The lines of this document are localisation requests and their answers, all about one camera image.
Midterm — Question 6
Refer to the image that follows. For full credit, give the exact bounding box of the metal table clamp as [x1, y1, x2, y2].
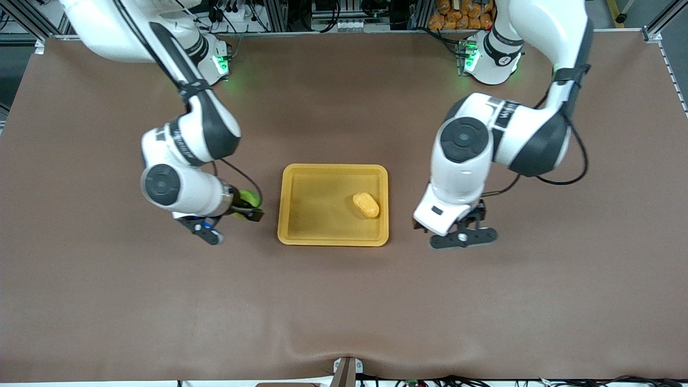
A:
[332, 356, 364, 387]

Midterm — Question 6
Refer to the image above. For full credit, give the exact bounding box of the bag of orange items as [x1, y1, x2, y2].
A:
[428, 0, 496, 32]

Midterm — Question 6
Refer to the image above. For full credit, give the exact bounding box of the yellow potato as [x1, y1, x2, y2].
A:
[352, 192, 381, 219]

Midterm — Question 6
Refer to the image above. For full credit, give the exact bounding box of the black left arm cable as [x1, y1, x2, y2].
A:
[483, 64, 590, 197]

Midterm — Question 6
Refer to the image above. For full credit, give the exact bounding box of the silver aluminium frame post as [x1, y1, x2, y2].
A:
[642, 0, 688, 45]

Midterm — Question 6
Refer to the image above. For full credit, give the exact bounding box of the green apple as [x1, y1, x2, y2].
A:
[233, 189, 262, 220]

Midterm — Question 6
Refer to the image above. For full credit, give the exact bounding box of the brown table mat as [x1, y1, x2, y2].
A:
[0, 31, 688, 383]

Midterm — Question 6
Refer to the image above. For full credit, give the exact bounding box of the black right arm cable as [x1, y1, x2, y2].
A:
[107, 0, 264, 209]

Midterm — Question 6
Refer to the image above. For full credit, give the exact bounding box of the silver aluminium table rail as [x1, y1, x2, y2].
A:
[43, 29, 646, 40]

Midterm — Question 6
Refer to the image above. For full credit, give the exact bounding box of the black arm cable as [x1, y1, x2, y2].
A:
[107, 0, 264, 209]
[483, 64, 590, 197]

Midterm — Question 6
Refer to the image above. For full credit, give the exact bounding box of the yellow plastic tray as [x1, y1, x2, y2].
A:
[277, 163, 390, 247]

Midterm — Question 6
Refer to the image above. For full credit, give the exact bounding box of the aluminium frame with struts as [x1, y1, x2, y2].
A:
[0, 0, 73, 54]

